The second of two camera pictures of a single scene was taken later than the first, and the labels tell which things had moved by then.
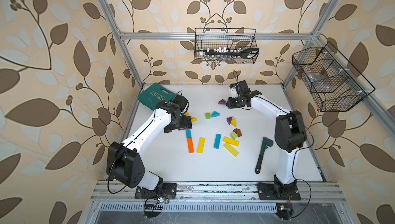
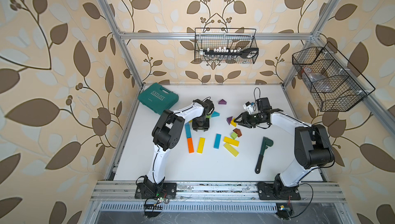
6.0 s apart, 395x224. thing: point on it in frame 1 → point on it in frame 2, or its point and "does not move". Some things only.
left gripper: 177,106 → 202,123
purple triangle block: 229,119 does not move
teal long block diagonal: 188,133 does not move
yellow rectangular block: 201,145 does not move
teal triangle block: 215,114 does not move
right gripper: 230,105 → 244,118
